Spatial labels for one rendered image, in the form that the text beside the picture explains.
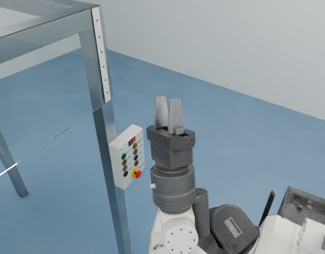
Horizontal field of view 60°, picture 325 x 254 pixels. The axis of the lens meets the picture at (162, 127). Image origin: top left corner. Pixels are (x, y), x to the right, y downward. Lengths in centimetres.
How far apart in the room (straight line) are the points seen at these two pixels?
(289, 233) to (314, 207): 12
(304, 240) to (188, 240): 24
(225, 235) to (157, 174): 29
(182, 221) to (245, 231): 25
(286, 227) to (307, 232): 14
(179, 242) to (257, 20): 308
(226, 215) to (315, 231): 20
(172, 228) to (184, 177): 10
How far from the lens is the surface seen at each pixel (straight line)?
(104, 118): 112
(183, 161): 51
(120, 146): 117
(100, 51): 100
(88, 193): 249
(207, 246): 76
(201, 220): 60
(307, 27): 333
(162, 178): 52
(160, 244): 67
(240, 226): 76
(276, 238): 78
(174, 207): 54
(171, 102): 49
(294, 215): 83
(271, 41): 345
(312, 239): 67
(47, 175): 274
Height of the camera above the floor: 187
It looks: 38 degrees down
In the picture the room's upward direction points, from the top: straight up
